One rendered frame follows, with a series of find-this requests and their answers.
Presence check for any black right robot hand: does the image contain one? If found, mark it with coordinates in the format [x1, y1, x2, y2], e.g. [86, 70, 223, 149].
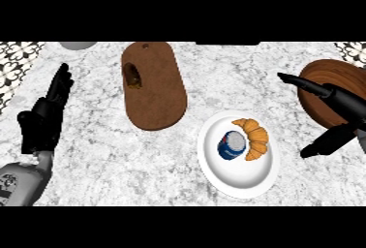
[276, 72, 366, 159]

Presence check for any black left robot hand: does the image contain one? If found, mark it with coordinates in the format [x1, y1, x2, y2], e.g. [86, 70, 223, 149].
[16, 62, 75, 155]

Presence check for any brown wooden bowl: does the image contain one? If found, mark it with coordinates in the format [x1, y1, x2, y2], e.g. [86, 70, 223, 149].
[297, 58, 366, 129]

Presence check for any blue can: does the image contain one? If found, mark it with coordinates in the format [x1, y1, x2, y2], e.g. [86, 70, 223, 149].
[215, 130, 249, 162]

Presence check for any white plate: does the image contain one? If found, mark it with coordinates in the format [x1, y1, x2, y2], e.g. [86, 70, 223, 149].
[196, 109, 282, 200]

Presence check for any golden croissant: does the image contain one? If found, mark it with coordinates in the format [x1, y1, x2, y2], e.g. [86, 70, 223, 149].
[230, 117, 270, 162]

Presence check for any grey round object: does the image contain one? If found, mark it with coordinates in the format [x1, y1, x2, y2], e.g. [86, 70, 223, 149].
[59, 42, 99, 51]

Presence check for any brown bread roll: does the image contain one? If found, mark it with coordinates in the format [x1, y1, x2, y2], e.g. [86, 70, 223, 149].
[122, 62, 143, 90]

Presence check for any brown wooden cutting board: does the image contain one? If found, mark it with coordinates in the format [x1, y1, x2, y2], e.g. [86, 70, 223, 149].
[119, 42, 189, 132]

